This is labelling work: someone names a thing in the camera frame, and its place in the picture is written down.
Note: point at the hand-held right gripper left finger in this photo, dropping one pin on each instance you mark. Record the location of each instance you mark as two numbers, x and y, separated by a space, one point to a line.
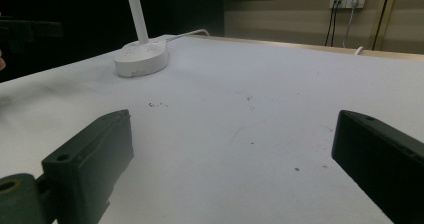
90 157

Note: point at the yellow-labelled wall socket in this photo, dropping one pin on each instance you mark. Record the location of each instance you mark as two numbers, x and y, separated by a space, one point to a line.
338 0

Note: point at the white lamp base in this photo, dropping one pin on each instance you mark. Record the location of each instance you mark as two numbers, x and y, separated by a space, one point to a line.
141 55

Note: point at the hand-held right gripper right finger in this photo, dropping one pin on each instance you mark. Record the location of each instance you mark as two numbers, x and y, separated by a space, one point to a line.
380 157

